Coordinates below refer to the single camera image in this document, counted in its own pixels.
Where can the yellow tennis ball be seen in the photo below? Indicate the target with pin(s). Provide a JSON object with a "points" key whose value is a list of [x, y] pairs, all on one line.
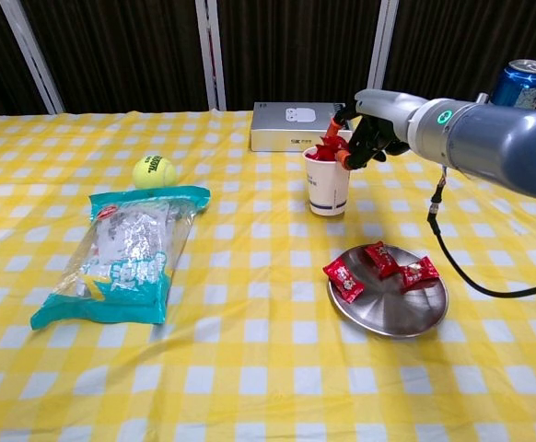
{"points": [[154, 172]]}

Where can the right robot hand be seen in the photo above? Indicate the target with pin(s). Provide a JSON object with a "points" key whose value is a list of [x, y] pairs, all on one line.
{"points": [[388, 110]]}

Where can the black pleated curtain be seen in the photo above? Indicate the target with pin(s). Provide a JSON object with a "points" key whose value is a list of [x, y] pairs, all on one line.
{"points": [[295, 50]]}

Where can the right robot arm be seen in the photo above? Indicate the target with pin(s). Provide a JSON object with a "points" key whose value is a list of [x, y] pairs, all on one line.
{"points": [[503, 138]]}

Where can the yellow checkered tablecloth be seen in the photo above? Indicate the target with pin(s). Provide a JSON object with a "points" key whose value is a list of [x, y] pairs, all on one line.
{"points": [[259, 368]]}

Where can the white metal frame post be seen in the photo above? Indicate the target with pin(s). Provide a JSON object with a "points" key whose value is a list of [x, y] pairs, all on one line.
{"points": [[32, 57], [203, 18], [384, 27]]}

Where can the blue beverage can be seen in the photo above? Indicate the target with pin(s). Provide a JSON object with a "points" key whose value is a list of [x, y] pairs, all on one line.
{"points": [[521, 87]]}

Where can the silver earbuds box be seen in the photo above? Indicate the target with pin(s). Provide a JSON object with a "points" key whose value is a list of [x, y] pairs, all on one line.
{"points": [[291, 119]]}

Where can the red candy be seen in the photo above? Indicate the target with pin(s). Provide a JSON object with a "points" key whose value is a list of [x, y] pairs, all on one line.
{"points": [[381, 260], [417, 275], [316, 153], [331, 140], [344, 280]]}

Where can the white paper cup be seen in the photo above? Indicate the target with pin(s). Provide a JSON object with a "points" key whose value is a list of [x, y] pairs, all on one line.
{"points": [[325, 193]]}

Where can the teal snack bag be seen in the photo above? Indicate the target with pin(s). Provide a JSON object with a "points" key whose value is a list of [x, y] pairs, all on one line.
{"points": [[125, 248]]}

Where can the round steel plate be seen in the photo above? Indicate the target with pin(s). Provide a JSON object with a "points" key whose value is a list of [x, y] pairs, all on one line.
{"points": [[388, 308]]}

